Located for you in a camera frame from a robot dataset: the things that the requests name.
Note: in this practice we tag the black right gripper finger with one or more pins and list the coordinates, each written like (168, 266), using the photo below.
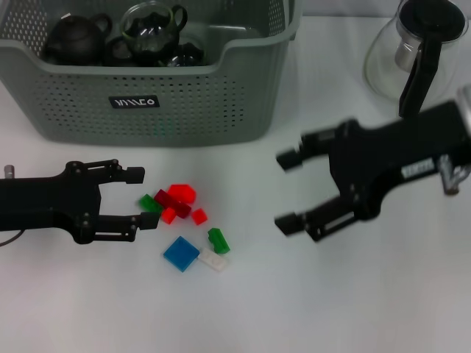
(290, 224)
(290, 159)

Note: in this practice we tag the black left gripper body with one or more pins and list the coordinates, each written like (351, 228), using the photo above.
(51, 202)

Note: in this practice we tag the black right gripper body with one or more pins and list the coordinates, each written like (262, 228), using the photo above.
(386, 147)

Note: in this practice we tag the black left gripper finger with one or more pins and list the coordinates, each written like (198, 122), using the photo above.
(135, 175)
(149, 221)

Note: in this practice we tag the blue square building brick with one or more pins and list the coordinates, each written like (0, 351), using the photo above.
(180, 254)

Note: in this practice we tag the green long building brick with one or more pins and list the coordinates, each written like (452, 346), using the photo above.
(219, 242)

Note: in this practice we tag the white building brick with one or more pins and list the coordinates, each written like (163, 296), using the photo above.
(213, 259)

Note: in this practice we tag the glass teacup with black base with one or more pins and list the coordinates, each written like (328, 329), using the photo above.
(117, 53)
(147, 33)
(187, 55)

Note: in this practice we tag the grey perforated storage bin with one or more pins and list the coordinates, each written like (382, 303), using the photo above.
(221, 103)

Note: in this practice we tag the small red building brick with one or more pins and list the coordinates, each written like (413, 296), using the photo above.
(198, 217)
(168, 216)

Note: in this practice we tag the dark red long brick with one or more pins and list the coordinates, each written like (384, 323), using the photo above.
(176, 207)

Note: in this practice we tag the red hexagonal building plate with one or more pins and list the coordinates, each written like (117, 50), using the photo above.
(182, 192)

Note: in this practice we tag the dark clay teapot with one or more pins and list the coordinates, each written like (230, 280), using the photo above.
(73, 38)

